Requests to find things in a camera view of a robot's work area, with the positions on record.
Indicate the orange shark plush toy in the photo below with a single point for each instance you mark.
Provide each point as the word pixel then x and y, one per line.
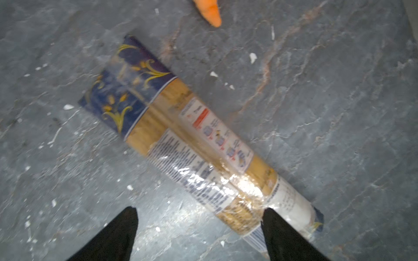
pixel 209 10

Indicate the clear blue spaghetti bag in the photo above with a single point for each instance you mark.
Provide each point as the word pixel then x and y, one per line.
pixel 157 115

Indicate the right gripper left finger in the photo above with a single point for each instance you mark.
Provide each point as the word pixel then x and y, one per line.
pixel 114 242

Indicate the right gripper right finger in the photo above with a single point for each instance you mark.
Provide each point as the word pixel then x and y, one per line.
pixel 284 243

